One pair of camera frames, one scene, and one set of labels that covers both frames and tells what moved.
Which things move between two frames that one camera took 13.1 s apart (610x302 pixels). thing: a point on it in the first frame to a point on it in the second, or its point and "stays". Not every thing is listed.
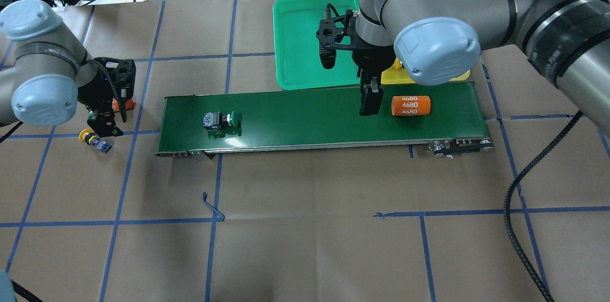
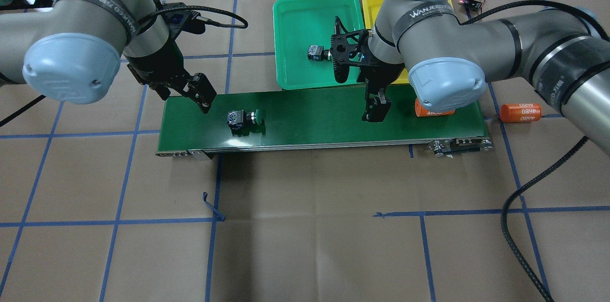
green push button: (218, 124) to (317, 53)
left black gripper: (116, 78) to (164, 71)
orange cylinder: (411, 105) to (520, 112)
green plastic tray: (298, 63) stays
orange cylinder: (129, 105) to (420, 111)
